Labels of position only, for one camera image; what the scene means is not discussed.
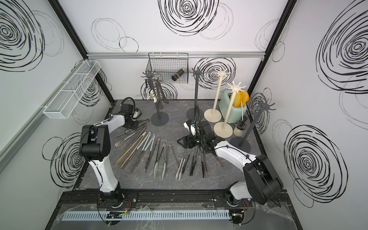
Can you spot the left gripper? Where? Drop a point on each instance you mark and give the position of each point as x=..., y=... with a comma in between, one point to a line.
x=136, y=122

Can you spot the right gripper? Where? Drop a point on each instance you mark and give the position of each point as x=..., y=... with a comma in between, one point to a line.
x=186, y=139

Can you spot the dark grey rack stand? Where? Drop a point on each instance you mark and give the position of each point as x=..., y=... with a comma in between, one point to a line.
x=159, y=118
x=242, y=143
x=192, y=111

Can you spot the black silicone tongs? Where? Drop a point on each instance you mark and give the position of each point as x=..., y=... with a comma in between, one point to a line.
x=160, y=94

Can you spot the white handled steel tongs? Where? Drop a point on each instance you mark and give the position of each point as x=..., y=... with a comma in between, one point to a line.
x=152, y=93

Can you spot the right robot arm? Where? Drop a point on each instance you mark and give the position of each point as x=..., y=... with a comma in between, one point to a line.
x=262, y=182

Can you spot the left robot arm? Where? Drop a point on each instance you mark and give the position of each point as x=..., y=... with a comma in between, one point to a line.
x=95, y=146

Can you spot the slim steel tweezers tongs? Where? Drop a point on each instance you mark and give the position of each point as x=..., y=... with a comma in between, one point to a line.
x=172, y=151

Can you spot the cream tipped tongs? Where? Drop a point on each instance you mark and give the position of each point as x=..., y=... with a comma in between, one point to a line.
x=180, y=168

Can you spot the cream rack stand front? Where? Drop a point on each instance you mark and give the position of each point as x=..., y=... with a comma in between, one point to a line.
x=223, y=129

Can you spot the cream rack stand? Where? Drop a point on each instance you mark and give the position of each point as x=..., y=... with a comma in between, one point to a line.
x=223, y=129
x=213, y=115

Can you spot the cream rack stand rear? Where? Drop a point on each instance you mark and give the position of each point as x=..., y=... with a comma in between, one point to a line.
x=213, y=115

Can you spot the small glass jar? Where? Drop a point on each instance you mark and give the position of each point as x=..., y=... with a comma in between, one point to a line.
x=239, y=128

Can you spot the dark cylinder in basket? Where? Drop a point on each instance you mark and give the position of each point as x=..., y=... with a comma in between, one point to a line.
x=177, y=74

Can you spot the black ring tongs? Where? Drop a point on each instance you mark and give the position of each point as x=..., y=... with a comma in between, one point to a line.
x=200, y=153

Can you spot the black wire basket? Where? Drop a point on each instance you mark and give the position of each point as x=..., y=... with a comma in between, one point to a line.
x=164, y=65

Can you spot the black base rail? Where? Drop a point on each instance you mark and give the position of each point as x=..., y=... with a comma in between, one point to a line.
x=132, y=198

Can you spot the white wire shelf basket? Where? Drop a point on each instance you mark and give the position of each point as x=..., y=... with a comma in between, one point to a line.
x=72, y=90

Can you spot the grey cable duct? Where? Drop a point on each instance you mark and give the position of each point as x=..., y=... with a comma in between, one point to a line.
x=146, y=215

